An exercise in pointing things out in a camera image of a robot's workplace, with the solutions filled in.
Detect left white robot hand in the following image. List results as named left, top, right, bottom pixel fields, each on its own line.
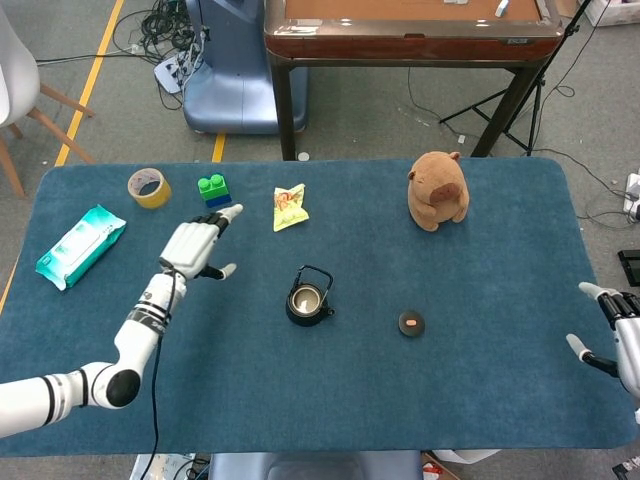
left=158, top=203, right=245, bottom=281

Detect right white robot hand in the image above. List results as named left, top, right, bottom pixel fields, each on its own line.
left=565, top=281, right=640, bottom=401

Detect black cast iron teapot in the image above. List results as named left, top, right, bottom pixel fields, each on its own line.
left=285, top=264, right=337, bottom=328

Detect small black round disc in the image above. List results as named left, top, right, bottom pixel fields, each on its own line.
left=397, top=309, right=427, bottom=339

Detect blue own robot base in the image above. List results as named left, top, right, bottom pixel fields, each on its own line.
left=207, top=451, right=424, bottom=480

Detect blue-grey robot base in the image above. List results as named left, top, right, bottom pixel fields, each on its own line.
left=182, top=0, right=309, bottom=135

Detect green and blue toy block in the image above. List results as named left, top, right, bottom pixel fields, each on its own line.
left=196, top=172, right=233, bottom=209

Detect yellow tape roll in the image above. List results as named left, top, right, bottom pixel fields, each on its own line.
left=126, top=167, right=173, bottom=210

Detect black flat device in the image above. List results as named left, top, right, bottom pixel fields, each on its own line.
left=617, top=248, right=640, bottom=287

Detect yellow snack bag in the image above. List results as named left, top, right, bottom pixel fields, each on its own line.
left=272, top=183, right=310, bottom=233

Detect teal wet wipes pack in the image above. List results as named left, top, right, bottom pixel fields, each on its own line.
left=34, top=203, right=128, bottom=292

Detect white power strip with plugs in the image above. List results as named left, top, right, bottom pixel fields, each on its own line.
left=622, top=169, right=640, bottom=224

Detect blue table mat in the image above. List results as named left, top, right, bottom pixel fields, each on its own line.
left=0, top=158, right=640, bottom=457

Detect clear plastic package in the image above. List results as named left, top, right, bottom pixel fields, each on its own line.
left=132, top=453, right=197, bottom=480

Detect brown capybara plush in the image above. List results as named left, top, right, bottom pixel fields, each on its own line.
left=406, top=150, right=471, bottom=232

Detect white chair wooden legs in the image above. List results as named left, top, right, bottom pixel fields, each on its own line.
left=0, top=4, right=97, bottom=199

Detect brown mahjong table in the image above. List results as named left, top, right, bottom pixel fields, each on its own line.
left=263, top=0, right=566, bottom=161

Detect black tripod stand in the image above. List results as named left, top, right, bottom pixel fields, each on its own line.
left=438, top=0, right=594, bottom=157

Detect white box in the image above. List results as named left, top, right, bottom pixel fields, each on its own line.
left=582, top=0, right=640, bottom=27

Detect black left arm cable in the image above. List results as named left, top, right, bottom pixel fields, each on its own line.
left=141, top=269, right=177, bottom=480

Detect black cable bundle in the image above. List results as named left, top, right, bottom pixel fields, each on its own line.
left=112, top=0, right=211, bottom=111

